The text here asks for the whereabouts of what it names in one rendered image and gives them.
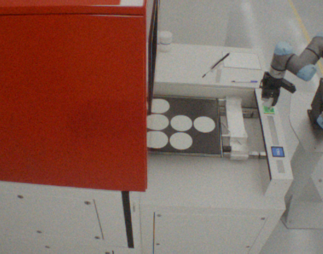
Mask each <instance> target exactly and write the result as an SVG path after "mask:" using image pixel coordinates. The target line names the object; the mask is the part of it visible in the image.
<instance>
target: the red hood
mask: <svg viewBox="0 0 323 254"><path fill-rule="evenodd" d="M160 17H161V0H0V181H10V182H19V183H30V184H41V185H49V186H65V187H79V188H90V189H101V190H112V191H133V192H146V190H147V188H148V175H149V162H150V155H151V141H152V127H153V120H154V106H155V93H156V86H157V66H158V52H159V45H160V21H161V18H160Z"/></svg>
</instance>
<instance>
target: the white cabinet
mask: <svg viewBox="0 0 323 254"><path fill-rule="evenodd" d="M139 206H140V234H141V242H142V254H259V252H260V250H261V248H262V247H263V245H264V244H265V242H266V241H267V239H268V237H269V236H270V234H271V232H272V230H273V229H274V227H275V226H276V224H277V223H278V221H279V219H280V217H281V215H282V214H283V213H284V211H285V210H276V209H273V210H266V209H260V210H256V209H216V208H206V209H205V208H194V207H172V206H171V207H162V206H141V205H139Z"/></svg>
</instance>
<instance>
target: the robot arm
mask: <svg viewBox="0 0 323 254"><path fill-rule="evenodd" d="M320 58H323V32H319V33H318V34H317V35H316V36H315V37H313V38H312V40H311V41H310V43H309V44H308V45H307V47H306V48H305V49H304V50H303V51H302V53H301V54H300V55H299V56H298V55H297V54H295V53H293V47H292V45H291V44H290V43H288V42H284V41H282V42H277V44H276V45H275V49H274V51H273V56H272V59H271V64H270V66H269V71H265V72H264V75H263V79H261V82H262V86H260V85H261V82H260V85H259V88H261V89H262V90H261V100H262V101H264V102H263V103H262V106H266V107H268V109H272V108H273V107H274V106H276V103H277V101H278V99H279V95H280V91H281V90H280V88H285V90H287V91H289V92H290V93H292V94H293V93H294V92H296V88H295V85H294V84H292V83H291V82H289V81H288V80H286V79H284V76H285V72H286V71H289V72H291V73H293V74H294V75H296V76H297V77H298V78H300V79H302V80H303V81H305V82H308V81H309V80H310V79H312V78H313V75H315V73H316V67H315V65H316V63H317V62H318V60H319V59H320ZM322 103H323V93H322ZM317 121H318V123H319V125H320V126H321V127H322V128H323V113H322V114H321V115H319V117H318V119H317Z"/></svg>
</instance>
